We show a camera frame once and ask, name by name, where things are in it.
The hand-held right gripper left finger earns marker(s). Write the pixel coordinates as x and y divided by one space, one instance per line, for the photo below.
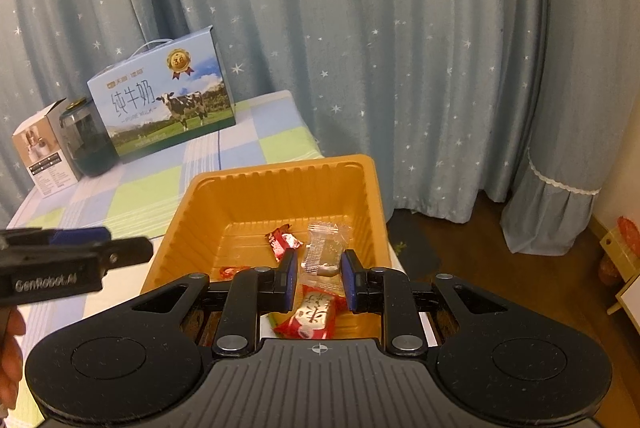
286 280

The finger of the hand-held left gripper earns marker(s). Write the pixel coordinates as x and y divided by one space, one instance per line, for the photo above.
80 237
127 250

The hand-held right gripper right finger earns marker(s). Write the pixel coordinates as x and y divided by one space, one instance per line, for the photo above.
350 283

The small red candy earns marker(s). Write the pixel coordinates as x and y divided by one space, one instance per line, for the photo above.
282 243

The large red snack packet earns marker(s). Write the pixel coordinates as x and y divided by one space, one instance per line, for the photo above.
312 313

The clear nut snack packet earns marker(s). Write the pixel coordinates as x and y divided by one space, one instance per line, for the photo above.
325 248

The red candy packet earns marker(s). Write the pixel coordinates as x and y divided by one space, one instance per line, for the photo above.
235 271

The orange plastic tray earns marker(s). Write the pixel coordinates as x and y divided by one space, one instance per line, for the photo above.
240 203

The person's left hand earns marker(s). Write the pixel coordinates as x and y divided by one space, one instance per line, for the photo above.
10 358

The plaid tablecloth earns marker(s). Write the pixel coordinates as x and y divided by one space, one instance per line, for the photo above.
125 203

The white product box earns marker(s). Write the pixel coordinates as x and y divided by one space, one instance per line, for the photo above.
47 153

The dark glass jar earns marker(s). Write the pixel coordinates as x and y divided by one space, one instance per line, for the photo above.
90 143

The blue milk carton box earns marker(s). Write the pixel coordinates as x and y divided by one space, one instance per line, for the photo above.
160 103

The blue star curtain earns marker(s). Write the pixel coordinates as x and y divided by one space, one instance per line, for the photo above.
350 33

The yellow wooden box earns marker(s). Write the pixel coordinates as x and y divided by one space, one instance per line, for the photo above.
617 258

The blue lace-trimmed curtain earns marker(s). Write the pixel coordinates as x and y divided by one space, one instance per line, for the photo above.
575 83

